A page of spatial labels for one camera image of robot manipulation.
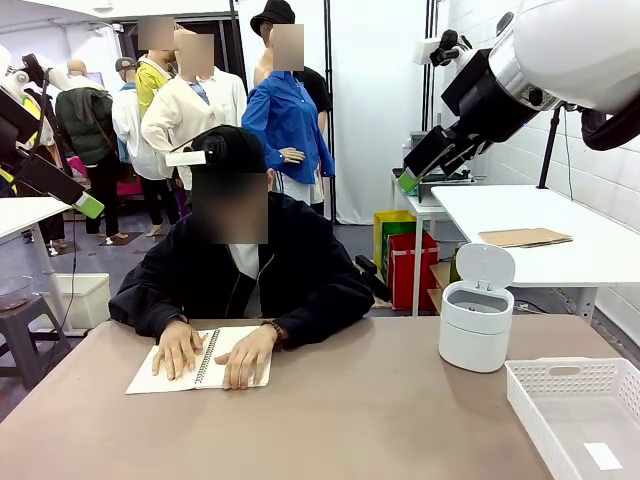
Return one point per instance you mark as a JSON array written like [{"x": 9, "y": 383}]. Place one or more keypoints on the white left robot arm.
[{"x": 7, "y": 62}]

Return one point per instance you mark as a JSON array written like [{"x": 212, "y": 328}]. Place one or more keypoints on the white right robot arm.
[{"x": 575, "y": 50}]

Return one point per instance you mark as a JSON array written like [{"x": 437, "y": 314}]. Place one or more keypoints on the person's right forearm black sleeve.
[{"x": 135, "y": 310}]

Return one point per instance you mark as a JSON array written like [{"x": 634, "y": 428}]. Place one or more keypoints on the left arm wrist camera box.
[{"x": 35, "y": 67}]

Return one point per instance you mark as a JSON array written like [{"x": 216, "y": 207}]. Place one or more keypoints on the green jacket bald mannequin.
[{"x": 82, "y": 125}]

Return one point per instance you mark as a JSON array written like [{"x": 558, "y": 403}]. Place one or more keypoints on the right arm wrist camera box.
[{"x": 425, "y": 50}]

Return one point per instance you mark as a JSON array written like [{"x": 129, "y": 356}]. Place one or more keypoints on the clear glass bowl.
[{"x": 15, "y": 292}]

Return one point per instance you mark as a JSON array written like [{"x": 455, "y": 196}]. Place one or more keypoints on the brown cardboard sheet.
[{"x": 525, "y": 236}]

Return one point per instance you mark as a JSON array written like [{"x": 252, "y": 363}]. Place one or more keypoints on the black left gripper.
[{"x": 12, "y": 125}]

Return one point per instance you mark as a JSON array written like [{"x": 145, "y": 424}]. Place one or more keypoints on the grey plastic stool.
[{"x": 25, "y": 320}]

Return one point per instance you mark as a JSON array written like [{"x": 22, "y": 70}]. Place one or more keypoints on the green bottle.
[{"x": 456, "y": 265}]

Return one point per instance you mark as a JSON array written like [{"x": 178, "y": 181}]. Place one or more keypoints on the arm wrist camera box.
[
  {"x": 425, "y": 50},
  {"x": 35, "y": 67}
]

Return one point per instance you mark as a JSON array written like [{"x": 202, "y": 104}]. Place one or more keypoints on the black jacket torso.
[{"x": 300, "y": 250}]

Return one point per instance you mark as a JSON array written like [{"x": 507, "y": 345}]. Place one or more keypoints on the small white side table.
[{"x": 422, "y": 210}]

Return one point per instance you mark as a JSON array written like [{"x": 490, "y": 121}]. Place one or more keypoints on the yellow jacket mannequin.
[{"x": 147, "y": 85}]

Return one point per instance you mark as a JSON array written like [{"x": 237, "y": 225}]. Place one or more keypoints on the white lidded trash bin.
[{"x": 475, "y": 330}]

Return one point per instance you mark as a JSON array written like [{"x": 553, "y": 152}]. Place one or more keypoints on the cream jacket mannequin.
[{"x": 190, "y": 110}]

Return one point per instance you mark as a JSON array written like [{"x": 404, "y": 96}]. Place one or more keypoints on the person's left hand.
[{"x": 247, "y": 360}]

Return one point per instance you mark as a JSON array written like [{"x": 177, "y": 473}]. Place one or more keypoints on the black backdrop pole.
[
  {"x": 431, "y": 20},
  {"x": 328, "y": 100}
]

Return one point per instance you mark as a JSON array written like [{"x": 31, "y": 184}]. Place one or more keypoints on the blue shirt mannequin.
[{"x": 285, "y": 115}]

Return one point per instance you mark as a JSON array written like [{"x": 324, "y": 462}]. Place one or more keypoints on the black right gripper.
[{"x": 480, "y": 100}]

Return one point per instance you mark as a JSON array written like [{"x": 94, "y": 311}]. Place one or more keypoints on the person's right hand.
[{"x": 175, "y": 350}]

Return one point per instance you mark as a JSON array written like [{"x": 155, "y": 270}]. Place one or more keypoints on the black object on floor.
[{"x": 372, "y": 280}]

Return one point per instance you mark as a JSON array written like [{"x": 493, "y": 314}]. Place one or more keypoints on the black shirt mannequin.
[{"x": 320, "y": 90}]

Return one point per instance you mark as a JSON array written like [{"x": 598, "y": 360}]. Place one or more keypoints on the white paper slip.
[{"x": 602, "y": 456}]

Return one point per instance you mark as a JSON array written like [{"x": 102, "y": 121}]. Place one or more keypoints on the white shirt capped mannequin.
[{"x": 127, "y": 120}]

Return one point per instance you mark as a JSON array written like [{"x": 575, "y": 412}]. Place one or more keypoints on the large white table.
[{"x": 550, "y": 210}]

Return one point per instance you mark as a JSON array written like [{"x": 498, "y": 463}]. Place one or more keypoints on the person's left forearm black sleeve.
[{"x": 325, "y": 320}]

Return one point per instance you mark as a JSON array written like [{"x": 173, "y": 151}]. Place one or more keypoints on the yellow green bag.
[{"x": 382, "y": 240}]

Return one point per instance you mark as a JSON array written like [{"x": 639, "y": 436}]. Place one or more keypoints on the black bucket hat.
[{"x": 272, "y": 15}]

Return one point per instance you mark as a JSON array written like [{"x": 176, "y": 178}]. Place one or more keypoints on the black stand pole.
[{"x": 548, "y": 150}]

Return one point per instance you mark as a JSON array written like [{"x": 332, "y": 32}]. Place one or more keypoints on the white storage bin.
[{"x": 90, "y": 300}]

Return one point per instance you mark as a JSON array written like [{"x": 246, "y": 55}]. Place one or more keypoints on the white spiral notebook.
[{"x": 145, "y": 377}]

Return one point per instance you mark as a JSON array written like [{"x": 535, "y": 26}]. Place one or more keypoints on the white backdrop cloth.
[{"x": 375, "y": 100}]

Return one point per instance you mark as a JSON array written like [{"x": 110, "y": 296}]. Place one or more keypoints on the red fabric bag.
[{"x": 412, "y": 270}]

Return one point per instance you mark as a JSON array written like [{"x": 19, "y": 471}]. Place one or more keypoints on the white table with leg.
[{"x": 25, "y": 212}]

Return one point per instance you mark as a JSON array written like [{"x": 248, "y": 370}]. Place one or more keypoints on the white head-mounted camera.
[{"x": 186, "y": 158}]

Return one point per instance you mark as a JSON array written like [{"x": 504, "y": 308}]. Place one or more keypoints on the black cap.
[{"x": 240, "y": 150}]

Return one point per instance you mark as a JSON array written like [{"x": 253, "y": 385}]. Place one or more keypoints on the white perforated plastic basket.
[{"x": 575, "y": 415}]

